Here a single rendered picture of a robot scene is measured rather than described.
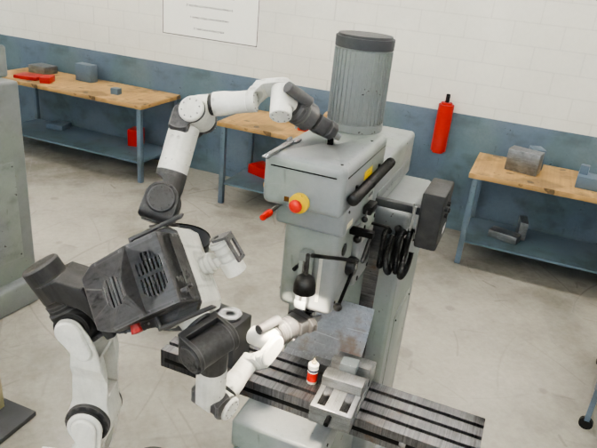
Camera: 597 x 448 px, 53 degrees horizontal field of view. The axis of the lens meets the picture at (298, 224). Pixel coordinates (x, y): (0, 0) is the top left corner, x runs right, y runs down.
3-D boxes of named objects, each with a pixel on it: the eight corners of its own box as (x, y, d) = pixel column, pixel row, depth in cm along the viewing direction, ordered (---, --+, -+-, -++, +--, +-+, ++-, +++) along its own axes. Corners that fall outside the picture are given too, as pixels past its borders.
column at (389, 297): (356, 508, 290) (410, 216, 227) (269, 474, 305) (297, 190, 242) (383, 441, 334) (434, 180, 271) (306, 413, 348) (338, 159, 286)
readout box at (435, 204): (437, 252, 210) (449, 198, 202) (412, 246, 213) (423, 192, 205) (447, 233, 228) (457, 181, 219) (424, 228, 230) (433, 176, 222)
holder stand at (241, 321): (232, 370, 228) (234, 325, 220) (186, 349, 237) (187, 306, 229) (249, 354, 238) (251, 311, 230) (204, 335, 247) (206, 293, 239)
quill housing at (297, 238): (330, 319, 202) (341, 234, 190) (275, 302, 209) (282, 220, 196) (347, 294, 219) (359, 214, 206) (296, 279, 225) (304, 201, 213)
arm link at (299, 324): (319, 316, 209) (296, 328, 200) (315, 339, 213) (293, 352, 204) (292, 301, 216) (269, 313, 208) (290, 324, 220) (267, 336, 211)
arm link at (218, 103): (252, 97, 181) (193, 101, 185) (243, 84, 171) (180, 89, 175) (252, 130, 180) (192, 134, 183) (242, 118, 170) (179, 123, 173)
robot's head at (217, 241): (217, 270, 171) (237, 265, 167) (202, 245, 168) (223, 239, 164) (227, 258, 176) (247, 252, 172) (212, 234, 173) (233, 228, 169)
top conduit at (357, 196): (357, 207, 173) (359, 196, 172) (344, 204, 175) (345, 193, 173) (394, 167, 212) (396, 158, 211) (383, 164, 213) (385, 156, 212)
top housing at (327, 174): (340, 221, 174) (347, 169, 167) (259, 202, 182) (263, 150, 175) (382, 177, 214) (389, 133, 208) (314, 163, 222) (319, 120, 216)
